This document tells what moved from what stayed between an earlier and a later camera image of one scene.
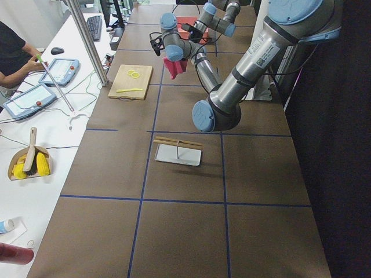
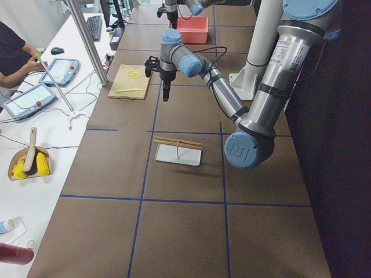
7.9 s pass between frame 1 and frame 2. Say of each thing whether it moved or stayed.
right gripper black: moved
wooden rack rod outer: stayed
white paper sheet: stayed
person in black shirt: stayed
